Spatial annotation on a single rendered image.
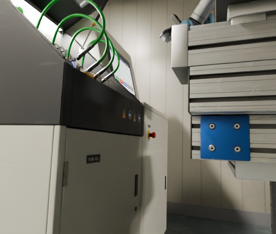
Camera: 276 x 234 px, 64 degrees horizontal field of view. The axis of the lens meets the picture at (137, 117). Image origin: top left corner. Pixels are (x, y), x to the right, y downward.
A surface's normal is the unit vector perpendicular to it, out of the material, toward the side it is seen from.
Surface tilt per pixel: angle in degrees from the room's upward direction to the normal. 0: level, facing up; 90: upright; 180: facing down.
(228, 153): 90
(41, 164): 90
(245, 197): 90
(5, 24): 90
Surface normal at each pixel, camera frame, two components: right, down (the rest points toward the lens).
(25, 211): -0.31, -0.12
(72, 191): 0.95, 0.00
